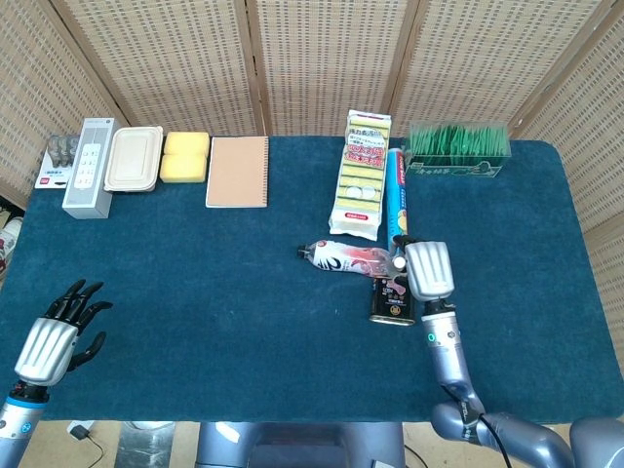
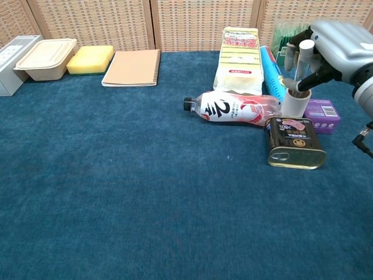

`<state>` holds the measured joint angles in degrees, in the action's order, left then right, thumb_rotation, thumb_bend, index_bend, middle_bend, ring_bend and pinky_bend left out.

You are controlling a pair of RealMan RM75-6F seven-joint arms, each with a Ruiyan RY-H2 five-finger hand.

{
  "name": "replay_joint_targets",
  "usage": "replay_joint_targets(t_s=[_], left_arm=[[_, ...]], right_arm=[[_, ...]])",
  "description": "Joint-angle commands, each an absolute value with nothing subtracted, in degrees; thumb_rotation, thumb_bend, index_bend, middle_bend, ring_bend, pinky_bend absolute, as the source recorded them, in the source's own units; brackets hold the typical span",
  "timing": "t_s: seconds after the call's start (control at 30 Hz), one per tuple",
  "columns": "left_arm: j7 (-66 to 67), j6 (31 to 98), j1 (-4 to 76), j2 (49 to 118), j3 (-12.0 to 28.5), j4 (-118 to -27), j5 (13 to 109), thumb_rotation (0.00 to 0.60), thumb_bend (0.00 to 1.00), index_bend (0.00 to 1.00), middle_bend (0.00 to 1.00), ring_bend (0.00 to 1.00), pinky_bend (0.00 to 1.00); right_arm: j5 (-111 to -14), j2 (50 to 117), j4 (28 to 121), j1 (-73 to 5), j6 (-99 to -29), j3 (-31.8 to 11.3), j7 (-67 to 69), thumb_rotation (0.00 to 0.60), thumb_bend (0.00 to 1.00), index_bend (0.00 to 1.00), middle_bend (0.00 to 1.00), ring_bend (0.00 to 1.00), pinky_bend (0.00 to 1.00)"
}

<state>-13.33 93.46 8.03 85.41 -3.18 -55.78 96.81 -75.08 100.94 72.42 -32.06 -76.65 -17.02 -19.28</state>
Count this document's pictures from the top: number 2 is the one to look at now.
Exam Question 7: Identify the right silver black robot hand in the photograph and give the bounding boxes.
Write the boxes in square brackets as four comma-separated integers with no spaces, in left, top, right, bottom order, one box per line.
[282,20,373,93]

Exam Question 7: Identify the clear box green tea bags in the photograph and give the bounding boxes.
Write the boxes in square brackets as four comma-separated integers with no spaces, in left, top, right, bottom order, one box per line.
[270,19,312,69]

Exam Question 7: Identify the blue cling film roll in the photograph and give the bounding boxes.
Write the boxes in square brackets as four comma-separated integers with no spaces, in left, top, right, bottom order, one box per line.
[260,45,291,104]

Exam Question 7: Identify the small purple box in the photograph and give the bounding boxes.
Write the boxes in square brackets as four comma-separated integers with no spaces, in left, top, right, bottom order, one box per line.
[302,99,342,135]

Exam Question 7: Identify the yellow scouring sponge multipack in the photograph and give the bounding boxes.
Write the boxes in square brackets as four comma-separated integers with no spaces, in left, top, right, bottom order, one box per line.
[212,26,265,96]

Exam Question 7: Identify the black gold luncheon meat can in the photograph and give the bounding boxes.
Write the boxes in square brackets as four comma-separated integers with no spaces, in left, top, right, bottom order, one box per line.
[263,115,327,170]

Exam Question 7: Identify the plastic drink bottle red label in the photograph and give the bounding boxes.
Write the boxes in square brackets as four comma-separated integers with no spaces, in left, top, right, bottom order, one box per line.
[182,90,283,128]

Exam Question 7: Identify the brown spiral notebook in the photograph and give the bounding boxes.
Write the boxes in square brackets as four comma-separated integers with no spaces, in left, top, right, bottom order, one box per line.
[101,48,162,88]

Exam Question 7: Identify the yellow sponge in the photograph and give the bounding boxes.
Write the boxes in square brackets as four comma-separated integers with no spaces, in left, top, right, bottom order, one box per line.
[66,54,111,76]
[75,45,115,64]

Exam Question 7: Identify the bamboo folding screen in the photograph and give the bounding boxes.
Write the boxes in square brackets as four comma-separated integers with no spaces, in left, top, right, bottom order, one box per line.
[0,0,373,53]

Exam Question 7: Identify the blue carpet table mat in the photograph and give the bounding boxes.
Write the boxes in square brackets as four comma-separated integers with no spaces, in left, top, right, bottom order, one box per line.
[0,51,373,280]

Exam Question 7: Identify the beige lidded food container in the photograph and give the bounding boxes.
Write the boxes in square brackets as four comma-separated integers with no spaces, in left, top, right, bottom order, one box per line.
[13,38,78,82]

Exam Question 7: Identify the white power strip box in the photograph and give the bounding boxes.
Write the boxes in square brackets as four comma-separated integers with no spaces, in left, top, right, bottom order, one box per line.
[0,34,43,97]

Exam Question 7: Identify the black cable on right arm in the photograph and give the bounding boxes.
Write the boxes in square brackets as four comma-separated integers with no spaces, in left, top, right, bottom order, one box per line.
[351,121,373,160]

